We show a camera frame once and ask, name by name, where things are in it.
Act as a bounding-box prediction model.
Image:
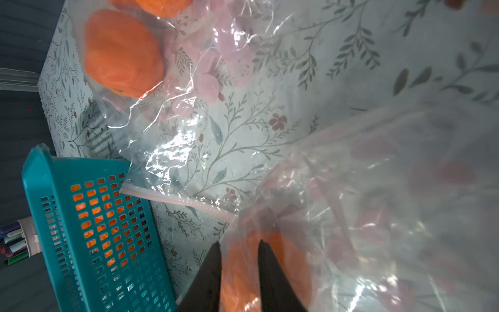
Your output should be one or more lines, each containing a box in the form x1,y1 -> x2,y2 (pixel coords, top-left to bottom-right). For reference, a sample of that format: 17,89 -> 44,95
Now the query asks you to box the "clear zip-top bag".
120,105 -> 499,312
65,0 -> 281,180

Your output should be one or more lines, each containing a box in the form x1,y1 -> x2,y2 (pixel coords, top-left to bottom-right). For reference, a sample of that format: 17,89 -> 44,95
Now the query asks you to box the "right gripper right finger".
258,240 -> 307,312

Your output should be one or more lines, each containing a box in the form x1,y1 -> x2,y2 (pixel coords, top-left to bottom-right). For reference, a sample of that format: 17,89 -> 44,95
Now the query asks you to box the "teal plastic basket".
22,144 -> 177,311

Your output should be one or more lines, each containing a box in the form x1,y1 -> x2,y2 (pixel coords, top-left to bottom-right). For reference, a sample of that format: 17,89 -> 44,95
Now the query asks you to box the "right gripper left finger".
177,242 -> 222,312

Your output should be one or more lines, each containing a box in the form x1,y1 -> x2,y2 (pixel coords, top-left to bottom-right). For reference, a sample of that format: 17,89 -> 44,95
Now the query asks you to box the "small bag left orange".
84,9 -> 165,98

